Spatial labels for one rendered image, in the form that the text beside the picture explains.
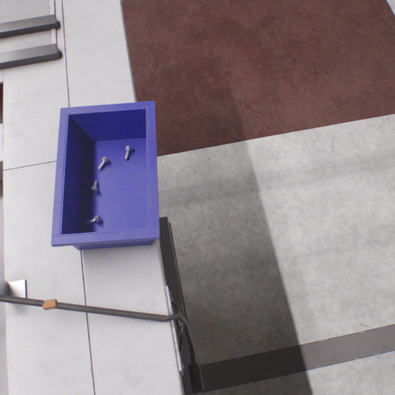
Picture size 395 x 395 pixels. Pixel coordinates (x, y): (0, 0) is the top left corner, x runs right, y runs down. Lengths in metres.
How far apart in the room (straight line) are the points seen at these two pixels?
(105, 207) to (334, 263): 1.03
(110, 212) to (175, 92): 1.22
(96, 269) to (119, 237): 0.09
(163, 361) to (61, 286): 0.19
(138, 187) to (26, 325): 0.27
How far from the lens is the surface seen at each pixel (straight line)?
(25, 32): 1.08
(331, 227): 1.74
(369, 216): 1.79
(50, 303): 0.74
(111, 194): 0.82
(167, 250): 1.22
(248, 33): 2.19
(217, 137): 1.86
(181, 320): 0.75
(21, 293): 0.80
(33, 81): 1.00
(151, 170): 0.75
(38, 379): 0.77
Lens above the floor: 1.56
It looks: 63 degrees down
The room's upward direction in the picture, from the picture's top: 1 degrees counter-clockwise
